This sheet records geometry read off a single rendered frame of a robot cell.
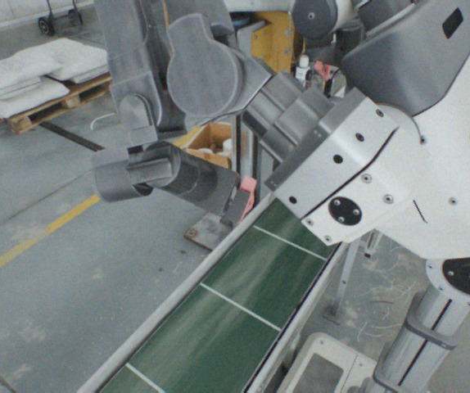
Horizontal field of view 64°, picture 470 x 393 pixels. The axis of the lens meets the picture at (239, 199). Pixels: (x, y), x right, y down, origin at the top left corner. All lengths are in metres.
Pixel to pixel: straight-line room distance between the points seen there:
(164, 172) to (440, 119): 0.33
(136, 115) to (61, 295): 1.90
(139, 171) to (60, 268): 1.97
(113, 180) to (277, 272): 1.27
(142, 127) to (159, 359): 1.15
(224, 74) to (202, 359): 1.21
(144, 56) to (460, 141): 0.38
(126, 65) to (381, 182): 0.30
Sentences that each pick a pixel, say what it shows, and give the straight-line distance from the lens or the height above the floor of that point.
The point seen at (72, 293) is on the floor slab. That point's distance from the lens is 2.26.
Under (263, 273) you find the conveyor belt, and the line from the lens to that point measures 1.68.
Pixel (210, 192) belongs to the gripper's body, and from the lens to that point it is 0.52.
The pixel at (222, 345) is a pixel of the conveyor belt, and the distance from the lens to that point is 1.49.
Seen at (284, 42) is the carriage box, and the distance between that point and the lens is 1.49.
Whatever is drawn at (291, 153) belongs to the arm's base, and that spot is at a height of 1.48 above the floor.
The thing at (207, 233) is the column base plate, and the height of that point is 0.02.
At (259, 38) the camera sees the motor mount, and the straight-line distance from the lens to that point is 1.43.
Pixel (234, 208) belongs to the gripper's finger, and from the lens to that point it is 0.54.
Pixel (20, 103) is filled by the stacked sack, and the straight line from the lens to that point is 3.79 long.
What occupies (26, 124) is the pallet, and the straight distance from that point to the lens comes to 3.84.
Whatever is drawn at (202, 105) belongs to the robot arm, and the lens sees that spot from 0.39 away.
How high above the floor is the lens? 1.69
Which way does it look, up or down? 40 degrees down
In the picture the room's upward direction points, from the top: straight up
